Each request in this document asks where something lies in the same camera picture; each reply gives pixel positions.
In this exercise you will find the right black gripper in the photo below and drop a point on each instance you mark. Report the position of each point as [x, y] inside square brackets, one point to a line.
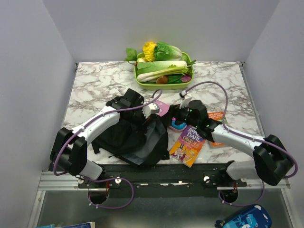
[175, 111]

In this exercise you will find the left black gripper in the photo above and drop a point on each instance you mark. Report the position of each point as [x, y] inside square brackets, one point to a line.
[143, 118]

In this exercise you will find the pink pencil case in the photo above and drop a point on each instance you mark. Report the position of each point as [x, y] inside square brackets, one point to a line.
[167, 119]

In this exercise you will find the black student backpack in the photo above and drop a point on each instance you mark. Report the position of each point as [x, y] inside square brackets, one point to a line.
[141, 144]

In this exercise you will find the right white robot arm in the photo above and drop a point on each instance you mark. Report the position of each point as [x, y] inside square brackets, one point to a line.
[270, 162]

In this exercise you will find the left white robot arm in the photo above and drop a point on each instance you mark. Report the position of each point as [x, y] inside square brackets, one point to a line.
[69, 152]

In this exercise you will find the green vegetable tray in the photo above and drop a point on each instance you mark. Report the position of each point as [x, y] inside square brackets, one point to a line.
[176, 81]

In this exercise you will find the Roald Dahl Charlie book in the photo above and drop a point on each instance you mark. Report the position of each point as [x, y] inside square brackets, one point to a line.
[187, 147]

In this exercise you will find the orange 78-Storey Treehouse book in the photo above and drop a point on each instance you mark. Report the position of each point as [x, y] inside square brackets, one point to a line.
[219, 117]

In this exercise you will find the green celery stalks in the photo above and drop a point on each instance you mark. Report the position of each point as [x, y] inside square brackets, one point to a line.
[145, 77]

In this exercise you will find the long white green cabbage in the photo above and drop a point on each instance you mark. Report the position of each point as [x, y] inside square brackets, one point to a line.
[148, 67]

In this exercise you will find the green leaf sprig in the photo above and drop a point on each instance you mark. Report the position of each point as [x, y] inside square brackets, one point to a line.
[131, 54]

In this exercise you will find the green lettuce head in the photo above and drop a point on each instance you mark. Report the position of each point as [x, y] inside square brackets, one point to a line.
[166, 52]

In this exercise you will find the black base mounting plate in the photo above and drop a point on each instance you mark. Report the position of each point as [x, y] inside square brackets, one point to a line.
[164, 181]

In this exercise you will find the yellow flower vegetable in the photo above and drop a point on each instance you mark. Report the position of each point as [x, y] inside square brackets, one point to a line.
[148, 50]

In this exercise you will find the blue pencil case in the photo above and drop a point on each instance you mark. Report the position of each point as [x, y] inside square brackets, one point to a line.
[254, 216]

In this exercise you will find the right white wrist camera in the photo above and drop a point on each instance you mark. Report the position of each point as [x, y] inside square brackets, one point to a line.
[185, 99]

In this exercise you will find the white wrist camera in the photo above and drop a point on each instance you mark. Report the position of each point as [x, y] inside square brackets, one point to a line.
[150, 109]
[185, 99]

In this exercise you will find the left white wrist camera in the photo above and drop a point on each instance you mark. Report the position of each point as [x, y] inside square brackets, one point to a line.
[150, 109]

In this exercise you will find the aluminium rail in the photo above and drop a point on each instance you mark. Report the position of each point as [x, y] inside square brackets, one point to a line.
[48, 181]

